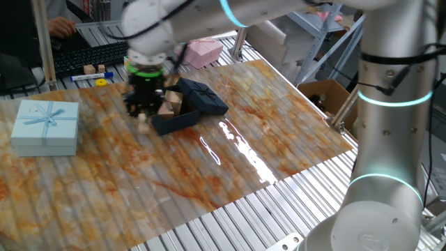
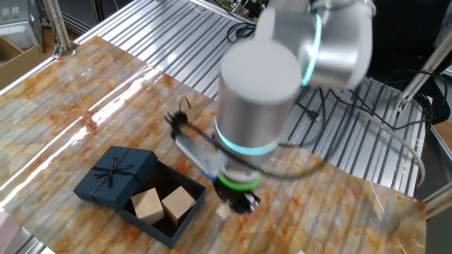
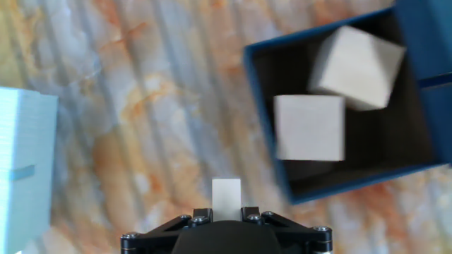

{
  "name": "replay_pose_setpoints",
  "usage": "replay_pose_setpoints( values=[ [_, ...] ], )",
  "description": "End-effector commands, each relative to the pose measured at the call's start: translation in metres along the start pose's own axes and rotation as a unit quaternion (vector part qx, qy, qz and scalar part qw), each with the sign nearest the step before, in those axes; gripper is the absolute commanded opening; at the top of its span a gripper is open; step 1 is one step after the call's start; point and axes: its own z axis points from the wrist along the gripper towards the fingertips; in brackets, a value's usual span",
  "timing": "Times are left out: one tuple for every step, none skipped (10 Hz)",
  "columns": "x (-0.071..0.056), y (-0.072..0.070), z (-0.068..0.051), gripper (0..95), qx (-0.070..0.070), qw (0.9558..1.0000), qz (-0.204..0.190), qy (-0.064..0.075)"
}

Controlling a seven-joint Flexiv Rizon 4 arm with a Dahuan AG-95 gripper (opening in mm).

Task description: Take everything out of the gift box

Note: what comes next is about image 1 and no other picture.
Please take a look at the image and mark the aluminium frame post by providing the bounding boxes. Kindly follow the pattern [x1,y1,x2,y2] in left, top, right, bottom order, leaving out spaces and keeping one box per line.
[229,27,249,63]
[31,0,59,91]

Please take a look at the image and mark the aluminium frame strut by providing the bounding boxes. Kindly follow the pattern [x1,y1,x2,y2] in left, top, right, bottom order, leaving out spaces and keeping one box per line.
[329,86,360,128]

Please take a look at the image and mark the person's bare hand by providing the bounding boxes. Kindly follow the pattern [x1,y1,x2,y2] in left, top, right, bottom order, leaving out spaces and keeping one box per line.
[47,16,77,39]

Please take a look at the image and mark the black laptop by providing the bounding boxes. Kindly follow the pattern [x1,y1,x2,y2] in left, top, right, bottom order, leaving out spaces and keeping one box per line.
[48,0,95,53]

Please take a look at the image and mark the pink gift box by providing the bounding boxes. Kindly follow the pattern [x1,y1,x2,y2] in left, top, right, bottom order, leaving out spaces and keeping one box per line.
[174,37,224,70]

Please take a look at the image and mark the navy ribboned gift box lid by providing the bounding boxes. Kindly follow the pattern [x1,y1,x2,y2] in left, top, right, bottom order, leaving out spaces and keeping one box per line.
[175,77,230,116]

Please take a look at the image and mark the light blue gift box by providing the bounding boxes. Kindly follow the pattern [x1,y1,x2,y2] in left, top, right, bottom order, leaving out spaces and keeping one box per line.
[10,100,80,158]

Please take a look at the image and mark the white marker blue cap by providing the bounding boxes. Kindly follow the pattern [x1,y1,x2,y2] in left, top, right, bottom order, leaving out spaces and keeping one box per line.
[70,71,114,82]

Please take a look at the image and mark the person's grey shirt torso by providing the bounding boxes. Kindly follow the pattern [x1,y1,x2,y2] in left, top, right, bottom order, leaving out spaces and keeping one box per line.
[43,0,70,20]

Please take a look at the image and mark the brown cardboard box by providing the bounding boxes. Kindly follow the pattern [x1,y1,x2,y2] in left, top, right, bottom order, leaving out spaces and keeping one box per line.
[296,79,358,133]

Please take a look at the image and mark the grey metal cabinet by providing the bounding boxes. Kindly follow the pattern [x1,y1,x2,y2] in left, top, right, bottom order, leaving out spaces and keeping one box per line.
[420,132,446,210]

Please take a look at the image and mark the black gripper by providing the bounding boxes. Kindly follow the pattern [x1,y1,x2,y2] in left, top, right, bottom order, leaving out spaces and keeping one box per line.
[123,74,165,119]

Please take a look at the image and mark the grey metal shelf rack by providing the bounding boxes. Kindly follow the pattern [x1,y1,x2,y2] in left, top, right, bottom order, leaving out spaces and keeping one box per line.
[271,10,367,86]

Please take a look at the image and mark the white foam boards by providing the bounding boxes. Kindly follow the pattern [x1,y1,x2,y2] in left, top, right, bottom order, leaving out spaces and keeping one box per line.
[245,20,300,74]

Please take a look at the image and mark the navy gift box base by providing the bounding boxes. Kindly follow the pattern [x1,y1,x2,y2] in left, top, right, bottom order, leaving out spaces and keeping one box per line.
[150,85,201,137]

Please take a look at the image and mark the black keyboard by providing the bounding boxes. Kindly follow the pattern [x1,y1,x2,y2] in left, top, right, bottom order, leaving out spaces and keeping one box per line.
[52,40,130,78]

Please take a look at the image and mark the orange marble pattern mat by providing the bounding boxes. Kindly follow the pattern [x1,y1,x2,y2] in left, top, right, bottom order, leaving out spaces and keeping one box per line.
[0,59,355,251]

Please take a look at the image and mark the long wooden block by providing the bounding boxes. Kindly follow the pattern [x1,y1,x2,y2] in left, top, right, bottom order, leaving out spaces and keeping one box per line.
[137,113,151,135]

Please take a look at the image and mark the metal robot mounting plate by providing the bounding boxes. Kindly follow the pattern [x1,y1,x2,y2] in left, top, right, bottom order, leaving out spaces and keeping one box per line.
[264,232,304,251]

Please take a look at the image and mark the light wooden cube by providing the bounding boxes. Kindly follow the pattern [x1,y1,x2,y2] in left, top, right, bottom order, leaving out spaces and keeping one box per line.
[157,102,175,119]
[164,89,184,116]

